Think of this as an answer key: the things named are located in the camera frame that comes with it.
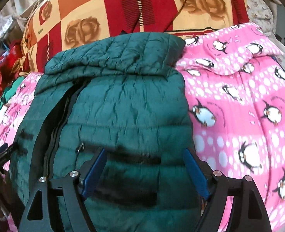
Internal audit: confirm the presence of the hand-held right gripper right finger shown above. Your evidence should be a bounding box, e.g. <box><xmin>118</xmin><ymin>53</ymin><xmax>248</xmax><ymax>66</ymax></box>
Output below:
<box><xmin>183</xmin><ymin>148</ymin><xmax>272</xmax><ymax>232</ymax></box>

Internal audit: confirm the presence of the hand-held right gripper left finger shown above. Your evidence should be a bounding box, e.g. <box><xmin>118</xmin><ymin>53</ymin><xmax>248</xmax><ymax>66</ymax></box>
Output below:
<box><xmin>18</xmin><ymin>147</ymin><xmax>108</xmax><ymax>232</ymax></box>

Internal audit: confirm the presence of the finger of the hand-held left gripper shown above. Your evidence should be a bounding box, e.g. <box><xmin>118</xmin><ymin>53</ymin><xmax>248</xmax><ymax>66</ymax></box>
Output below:
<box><xmin>0</xmin><ymin>142</ymin><xmax>18</xmax><ymax>165</ymax></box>

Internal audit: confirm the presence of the green quilted jacket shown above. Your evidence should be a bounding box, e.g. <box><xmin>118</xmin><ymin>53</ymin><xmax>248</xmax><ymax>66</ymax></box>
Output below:
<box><xmin>8</xmin><ymin>32</ymin><xmax>207</xmax><ymax>232</ymax></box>

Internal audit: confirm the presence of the pile of red clothes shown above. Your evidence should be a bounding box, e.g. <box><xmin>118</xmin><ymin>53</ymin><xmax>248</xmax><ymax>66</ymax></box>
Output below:
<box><xmin>0</xmin><ymin>43</ymin><xmax>36</xmax><ymax>108</ymax></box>

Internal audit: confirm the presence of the teal green cloth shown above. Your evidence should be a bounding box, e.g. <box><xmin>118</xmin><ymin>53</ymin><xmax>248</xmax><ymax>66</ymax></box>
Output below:
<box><xmin>0</xmin><ymin>77</ymin><xmax>25</xmax><ymax>124</ymax></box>

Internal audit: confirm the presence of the pink penguin print blanket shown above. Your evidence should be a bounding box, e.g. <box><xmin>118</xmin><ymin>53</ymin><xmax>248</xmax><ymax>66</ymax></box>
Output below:
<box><xmin>0</xmin><ymin>22</ymin><xmax>285</xmax><ymax>232</ymax></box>

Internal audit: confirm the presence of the beige cloth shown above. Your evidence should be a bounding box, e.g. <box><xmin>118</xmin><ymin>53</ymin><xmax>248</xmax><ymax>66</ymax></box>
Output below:
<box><xmin>0</xmin><ymin>0</ymin><xmax>69</xmax><ymax>40</ymax></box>

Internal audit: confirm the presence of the red orange checked blanket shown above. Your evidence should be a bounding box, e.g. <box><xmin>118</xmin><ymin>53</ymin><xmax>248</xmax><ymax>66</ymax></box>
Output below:
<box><xmin>21</xmin><ymin>0</ymin><xmax>251</xmax><ymax>73</ymax></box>

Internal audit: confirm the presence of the white floral cloth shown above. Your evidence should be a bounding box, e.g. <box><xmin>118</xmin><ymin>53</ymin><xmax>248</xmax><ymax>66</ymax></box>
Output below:
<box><xmin>243</xmin><ymin>0</ymin><xmax>279</xmax><ymax>38</ymax></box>

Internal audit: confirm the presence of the black cable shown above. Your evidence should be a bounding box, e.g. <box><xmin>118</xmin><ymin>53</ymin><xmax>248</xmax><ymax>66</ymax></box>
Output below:
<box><xmin>131</xmin><ymin>11</ymin><xmax>144</xmax><ymax>34</ymax></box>

